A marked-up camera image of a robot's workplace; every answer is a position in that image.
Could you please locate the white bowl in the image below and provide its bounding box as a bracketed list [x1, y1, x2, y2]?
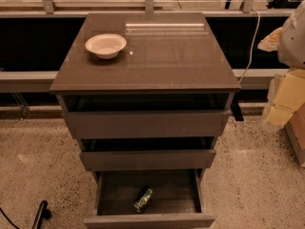
[85, 33, 127, 59]

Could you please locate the top grey drawer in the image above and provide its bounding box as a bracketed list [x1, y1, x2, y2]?
[58, 93, 233, 139]

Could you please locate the bottom grey drawer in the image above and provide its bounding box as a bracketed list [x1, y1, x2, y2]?
[84, 170, 215, 229]

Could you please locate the grey drawer cabinet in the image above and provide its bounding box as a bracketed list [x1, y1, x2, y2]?
[49, 11, 242, 229]

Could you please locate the middle grey drawer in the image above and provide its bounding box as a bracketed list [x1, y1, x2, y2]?
[81, 137, 215, 171]

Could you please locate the black stand foot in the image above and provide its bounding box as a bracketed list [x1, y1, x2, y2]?
[31, 200, 51, 229]

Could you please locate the grey drawer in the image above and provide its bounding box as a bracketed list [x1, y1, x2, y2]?
[58, 93, 233, 139]
[84, 170, 215, 229]
[81, 137, 215, 171]

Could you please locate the white cable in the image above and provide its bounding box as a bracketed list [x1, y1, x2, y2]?
[237, 7, 261, 84]

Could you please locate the black cable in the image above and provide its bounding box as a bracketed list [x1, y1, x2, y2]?
[0, 207, 21, 229]

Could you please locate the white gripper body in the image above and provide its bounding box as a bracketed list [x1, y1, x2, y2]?
[277, 0, 305, 69]

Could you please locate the cardboard box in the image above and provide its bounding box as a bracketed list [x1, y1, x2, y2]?
[285, 104, 305, 167]

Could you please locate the green can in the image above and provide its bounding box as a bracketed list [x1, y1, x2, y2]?
[133, 186, 153, 213]

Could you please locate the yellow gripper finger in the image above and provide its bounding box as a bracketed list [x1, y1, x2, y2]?
[261, 68, 305, 133]
[257, 28, 282, 52]

